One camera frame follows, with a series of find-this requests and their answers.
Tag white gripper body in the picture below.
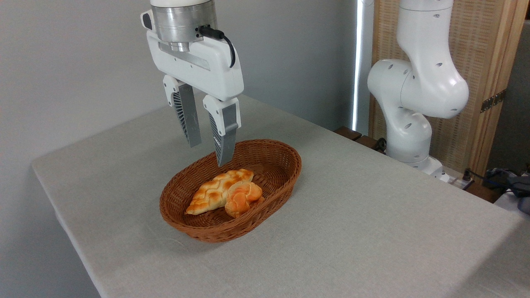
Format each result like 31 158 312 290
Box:
141 10 245 102

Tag wooden bamboo folding screen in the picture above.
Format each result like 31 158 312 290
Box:
369 0 530 175

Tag metal screen hinge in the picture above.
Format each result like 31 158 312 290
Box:
480 89 506 113

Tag silver metal wrist flange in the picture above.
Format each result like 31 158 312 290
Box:
151 2 218 53

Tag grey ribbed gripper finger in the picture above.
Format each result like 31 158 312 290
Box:
163 74 202 148
202 95 241 168

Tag long braided bread loaf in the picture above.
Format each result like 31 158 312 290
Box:
185 168 254 216

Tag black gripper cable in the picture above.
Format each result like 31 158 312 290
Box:
198 26 236 69

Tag grey tablecloth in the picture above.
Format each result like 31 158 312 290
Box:
31 92 530 298

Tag black plug with blue cable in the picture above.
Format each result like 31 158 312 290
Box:
461 167 497 185

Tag round knotted orange bread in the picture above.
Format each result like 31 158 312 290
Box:
224 181 265 219

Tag brown oval wicker basket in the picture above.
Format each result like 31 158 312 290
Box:
159 139 302 243

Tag blue grey bundled object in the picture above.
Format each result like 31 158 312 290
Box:
484 167 530 214

